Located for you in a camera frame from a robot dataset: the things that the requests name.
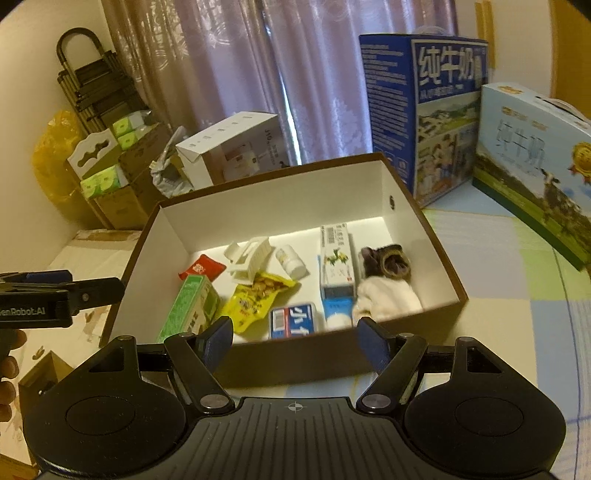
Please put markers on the white appliance box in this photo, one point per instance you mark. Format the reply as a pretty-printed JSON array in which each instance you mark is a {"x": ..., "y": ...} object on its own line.
[{"x": 240, "y": 147}]

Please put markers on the dark brown furry socks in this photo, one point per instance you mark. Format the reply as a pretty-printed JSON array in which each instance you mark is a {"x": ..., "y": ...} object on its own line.
[{"x": 388, "y": 261}]

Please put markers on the yellow plastic bag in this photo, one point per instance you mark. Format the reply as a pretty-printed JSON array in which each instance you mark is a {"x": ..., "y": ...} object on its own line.
[{"x": 51, "y": 166}]

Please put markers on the blue and white small box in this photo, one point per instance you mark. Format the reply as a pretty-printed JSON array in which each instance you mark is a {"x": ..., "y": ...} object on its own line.
[{"x": 295, "y": 321}]

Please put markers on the black folding trolley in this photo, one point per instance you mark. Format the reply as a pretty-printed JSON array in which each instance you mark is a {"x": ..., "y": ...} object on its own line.
[{"x": 97, "y": 87}]

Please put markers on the grey crumpled plastic bag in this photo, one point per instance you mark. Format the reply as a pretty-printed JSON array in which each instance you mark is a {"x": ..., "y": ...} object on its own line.
[{"x": 171, "y": 180}]

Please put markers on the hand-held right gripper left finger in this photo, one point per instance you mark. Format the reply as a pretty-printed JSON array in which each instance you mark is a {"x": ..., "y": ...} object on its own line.
[{"x": 217, "y": 339}]

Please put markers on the green and white milk carton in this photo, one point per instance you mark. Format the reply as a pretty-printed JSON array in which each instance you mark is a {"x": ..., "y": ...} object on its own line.
[{"x": 521, "y": 161}]

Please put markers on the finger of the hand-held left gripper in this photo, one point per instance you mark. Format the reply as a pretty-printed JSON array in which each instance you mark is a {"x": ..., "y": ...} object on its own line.
[
  {"x": 46, "y": 277},
  {"x": 97, "y": 293}
]

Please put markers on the red packet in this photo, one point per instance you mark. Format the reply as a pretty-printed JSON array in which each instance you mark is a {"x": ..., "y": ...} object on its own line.
[{"x": 203, "y": 267}]

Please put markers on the white pill bottle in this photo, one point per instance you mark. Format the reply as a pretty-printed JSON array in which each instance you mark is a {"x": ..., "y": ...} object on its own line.
[{"x": 291, "y": 263}]

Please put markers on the checked cloth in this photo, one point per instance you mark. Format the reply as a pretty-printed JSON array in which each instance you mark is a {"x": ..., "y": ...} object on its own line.
[{"x": 508, "y": 323}]

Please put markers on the person's left hand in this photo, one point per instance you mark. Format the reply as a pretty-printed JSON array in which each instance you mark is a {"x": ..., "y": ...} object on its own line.
[{"x": 9, "y": 374}]

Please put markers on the green medicine box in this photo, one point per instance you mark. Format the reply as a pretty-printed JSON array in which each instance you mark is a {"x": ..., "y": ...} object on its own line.
[{"x": 184, "y": 309}]

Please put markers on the brown cardboard box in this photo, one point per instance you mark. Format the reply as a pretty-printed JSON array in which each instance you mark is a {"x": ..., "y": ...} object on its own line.
[{"x": 286, "y": 203}]

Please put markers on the white hair claw clip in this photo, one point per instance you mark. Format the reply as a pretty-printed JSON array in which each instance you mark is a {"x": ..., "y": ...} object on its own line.
[{"x": 249, "y": 258}]

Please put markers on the blue tube with white cap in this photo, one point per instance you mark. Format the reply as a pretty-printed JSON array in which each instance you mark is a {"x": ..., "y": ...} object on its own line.
[{"x": 339, "y": 311}]

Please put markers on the yellow snack packet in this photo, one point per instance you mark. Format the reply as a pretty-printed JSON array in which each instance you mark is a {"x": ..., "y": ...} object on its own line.
[{"x": 249, "y": 300}]

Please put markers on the white printed cloth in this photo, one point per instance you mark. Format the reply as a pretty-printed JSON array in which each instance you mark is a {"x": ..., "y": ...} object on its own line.
[{"x": 99, "y": 258}]

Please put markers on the blue milk carton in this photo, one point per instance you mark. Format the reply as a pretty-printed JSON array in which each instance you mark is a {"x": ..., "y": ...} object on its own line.
[{"x": 392, "y": 101}]

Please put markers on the open carton of green tissues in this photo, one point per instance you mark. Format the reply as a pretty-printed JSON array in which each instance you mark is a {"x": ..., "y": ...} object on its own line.
[{"x": 106, "y": 184}]

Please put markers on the purple curtain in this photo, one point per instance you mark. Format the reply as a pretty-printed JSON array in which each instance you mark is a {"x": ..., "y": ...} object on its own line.
[{"x": 300, "y": 69}]

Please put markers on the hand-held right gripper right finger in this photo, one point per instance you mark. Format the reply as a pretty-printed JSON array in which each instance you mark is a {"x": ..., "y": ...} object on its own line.
[{"x": 371, "y": 344}]

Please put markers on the long white medicine box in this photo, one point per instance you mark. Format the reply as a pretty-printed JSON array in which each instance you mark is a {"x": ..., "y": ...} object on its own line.
[{"x": 337, "y": 263}]

